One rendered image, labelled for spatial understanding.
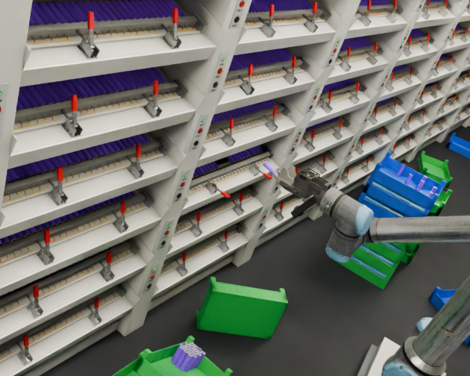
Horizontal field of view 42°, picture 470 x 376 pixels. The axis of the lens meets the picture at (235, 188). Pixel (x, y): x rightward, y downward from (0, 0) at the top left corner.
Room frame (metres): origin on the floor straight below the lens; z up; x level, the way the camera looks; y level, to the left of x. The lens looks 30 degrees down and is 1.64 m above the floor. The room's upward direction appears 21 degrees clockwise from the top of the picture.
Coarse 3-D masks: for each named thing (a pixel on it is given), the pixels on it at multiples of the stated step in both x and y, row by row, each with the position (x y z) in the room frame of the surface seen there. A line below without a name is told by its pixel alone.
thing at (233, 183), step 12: (264, 144) 2.23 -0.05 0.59; (276, 156) 2.20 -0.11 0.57; (264, 168) 2.12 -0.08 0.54; (276, 168) 2.17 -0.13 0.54; (228, 180) 1.93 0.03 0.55; (240, 180) 1.97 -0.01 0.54; (252, 180) 2.03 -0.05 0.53; (192, 192) 1.76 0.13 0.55; (204, 192) 1.79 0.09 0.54; (216, 192) 1.83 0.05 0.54; (228, 192) 1.91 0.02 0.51; (192, 204) 1.70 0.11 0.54; (204, 204) 1.79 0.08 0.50
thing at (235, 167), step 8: (248, 160) 2.07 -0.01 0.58; (256, 160) 2.10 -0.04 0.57; (264, 160) 2.15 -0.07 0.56; (224, 168) 1.94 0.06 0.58; (232, 168) 1.97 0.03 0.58; (240, 168) 2.02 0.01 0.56; (208, 176) 1.84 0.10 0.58; (216, 176) 1.88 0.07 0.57; (224, 176) 1.91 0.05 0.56; (192, 184) 1.76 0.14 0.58; (200, 184) 1.81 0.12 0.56
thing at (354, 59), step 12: (372, 36) 2.87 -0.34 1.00; (348, 48) 2.45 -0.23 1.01; (360, 48) 2.67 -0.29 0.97; (372, 48) 2.76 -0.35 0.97; (384, 48) 2.83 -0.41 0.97; (336, 60) 2.47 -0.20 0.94; (348, 60) 2.53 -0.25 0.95; (360, 60) 2.62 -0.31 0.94; (372, 60) 2.67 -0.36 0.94; (384, 60) 2.80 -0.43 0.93; (336, 72) 2.37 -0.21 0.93; (348, 72) 2.44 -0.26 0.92; (360, 72) 2.57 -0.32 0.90
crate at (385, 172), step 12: (384, 168) 2.69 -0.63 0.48; (396, 168) 2.69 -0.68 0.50; (408, 168) 2.68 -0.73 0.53; (384, 180) 2.51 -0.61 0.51; (396, 180) 2.50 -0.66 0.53; (420, 180) 2.66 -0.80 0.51; (432, 180) 2.64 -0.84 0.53; (444, 180) 2.63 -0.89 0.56; (408, 192) 2.47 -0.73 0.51; (420, 192) 2.46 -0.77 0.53; (420, 204) 2.45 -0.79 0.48; (432, 204) 2.44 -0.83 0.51
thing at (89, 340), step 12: (300, 216) 2.74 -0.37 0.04; (276, 228) 2.53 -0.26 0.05; (264, 240) 2.45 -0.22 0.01; (216, 264) 2.09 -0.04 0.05; (192, 276) 1.96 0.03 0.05; (204, 276) 2.04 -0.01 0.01; (180, 288) 1.89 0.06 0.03; (156, 300) 1.76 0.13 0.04; (96, 336) 1.49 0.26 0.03; (72, 348) 1.40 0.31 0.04; (48, 360) 1.31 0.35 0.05; (60, 360) 1.36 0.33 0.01; (36, 372) 1.27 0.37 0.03
